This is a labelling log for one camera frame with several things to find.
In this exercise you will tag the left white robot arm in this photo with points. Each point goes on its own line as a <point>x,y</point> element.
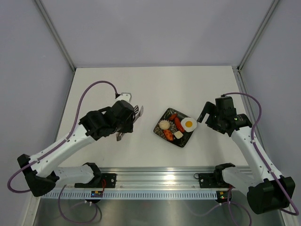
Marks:
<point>42,171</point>

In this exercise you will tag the red sausage toy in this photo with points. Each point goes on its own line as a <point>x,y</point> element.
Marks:
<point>178,125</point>

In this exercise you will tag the white steamed bun toy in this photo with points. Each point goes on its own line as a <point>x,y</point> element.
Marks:
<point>164,124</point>

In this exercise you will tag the cream tofu block toy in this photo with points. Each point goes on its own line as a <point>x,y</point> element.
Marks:
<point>178,135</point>

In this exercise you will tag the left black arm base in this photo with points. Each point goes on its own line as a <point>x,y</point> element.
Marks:
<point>108,180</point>

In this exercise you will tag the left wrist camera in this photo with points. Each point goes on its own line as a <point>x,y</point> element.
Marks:
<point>124,96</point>

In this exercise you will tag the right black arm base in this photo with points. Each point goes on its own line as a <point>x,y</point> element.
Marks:
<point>207,180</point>

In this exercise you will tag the orange fried cutlet toy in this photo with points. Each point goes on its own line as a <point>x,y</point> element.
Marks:
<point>168,134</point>

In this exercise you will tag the white slotted cable duct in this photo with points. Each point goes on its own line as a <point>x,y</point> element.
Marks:
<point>131,195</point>

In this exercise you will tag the black patterned square plate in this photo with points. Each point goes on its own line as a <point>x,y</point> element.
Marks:
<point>159,132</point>

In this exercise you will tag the aluminium frame post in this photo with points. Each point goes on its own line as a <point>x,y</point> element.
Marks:
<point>53,31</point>
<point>259,32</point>

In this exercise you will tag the small red shrimp toy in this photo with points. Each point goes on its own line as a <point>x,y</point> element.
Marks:
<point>172,117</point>

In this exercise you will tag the right aluminium frame post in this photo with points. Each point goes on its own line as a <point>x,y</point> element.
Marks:
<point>259,32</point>

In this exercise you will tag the fried egg toy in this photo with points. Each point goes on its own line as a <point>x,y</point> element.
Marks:
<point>189,124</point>

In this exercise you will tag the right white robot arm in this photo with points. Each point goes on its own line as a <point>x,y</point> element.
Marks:
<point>267,189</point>

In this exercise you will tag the metal tongs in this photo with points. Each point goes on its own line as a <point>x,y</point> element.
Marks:
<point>136,116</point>

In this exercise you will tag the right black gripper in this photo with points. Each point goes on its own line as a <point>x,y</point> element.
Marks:
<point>210,108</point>

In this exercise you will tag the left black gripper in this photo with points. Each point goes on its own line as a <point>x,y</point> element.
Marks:
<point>129,127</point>

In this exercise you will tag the left aluminium frame post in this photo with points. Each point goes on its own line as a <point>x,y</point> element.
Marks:
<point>53,31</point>

